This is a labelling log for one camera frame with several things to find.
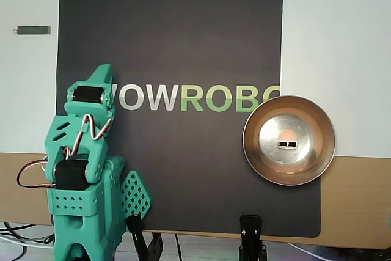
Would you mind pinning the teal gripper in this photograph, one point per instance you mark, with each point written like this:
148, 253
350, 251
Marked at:
88, 109

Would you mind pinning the orange ball with black base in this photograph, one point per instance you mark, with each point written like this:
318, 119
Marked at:
287, 136

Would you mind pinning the teal printed robot arm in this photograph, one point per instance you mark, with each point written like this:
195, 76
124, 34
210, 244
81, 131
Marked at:
73, 206

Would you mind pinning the round metal bowl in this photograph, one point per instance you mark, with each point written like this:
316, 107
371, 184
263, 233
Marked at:
288, 169

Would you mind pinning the white paper sheet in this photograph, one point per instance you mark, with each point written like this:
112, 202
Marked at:
336, 44
27, 90

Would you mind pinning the grey USB stick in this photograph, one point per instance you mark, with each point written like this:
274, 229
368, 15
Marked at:
32, 30

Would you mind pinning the black WOWROBO mat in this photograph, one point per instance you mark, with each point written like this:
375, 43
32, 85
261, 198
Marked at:
183, 28

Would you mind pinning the black table clamp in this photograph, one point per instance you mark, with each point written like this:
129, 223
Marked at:
136, 230

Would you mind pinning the black spring camera stand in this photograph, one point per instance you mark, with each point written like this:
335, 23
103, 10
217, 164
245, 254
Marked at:
250, 227

